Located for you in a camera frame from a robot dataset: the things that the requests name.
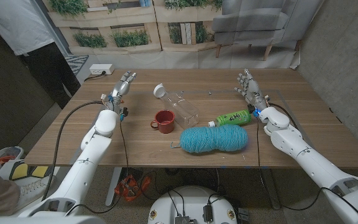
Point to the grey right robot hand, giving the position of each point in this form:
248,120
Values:
253,91

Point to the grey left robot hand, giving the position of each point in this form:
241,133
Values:
121,88

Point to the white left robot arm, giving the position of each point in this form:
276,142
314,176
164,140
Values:
82,168

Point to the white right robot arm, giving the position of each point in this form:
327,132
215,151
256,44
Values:
312,165

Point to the red enamel cup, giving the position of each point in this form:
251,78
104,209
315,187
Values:
166,123

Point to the blue yarn skein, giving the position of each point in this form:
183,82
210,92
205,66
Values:
213,138

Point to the white power strip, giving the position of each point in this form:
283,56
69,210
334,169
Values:
101,69

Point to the green tea bottle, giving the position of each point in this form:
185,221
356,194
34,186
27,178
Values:
233,118

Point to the printed room backdrop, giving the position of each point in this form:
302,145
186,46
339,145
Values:
172,59

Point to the clear glass bottle white cap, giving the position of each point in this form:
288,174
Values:
182,109

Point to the white table leg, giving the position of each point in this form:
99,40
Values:
113,186

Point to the orange tool bundle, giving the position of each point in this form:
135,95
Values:
129,186

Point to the grey table leg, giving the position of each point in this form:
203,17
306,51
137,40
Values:
270,189

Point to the standing person white shirt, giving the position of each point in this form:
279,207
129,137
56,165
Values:
20,25

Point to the black floor box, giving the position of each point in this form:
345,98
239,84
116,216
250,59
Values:
243,214

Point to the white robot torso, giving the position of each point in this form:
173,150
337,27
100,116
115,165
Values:
193,202

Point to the yellow and black pad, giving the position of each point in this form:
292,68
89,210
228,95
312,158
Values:
20,171

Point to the white bin orange contents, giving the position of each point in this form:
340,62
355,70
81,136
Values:
6,154

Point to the white sneaker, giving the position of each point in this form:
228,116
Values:
34,189

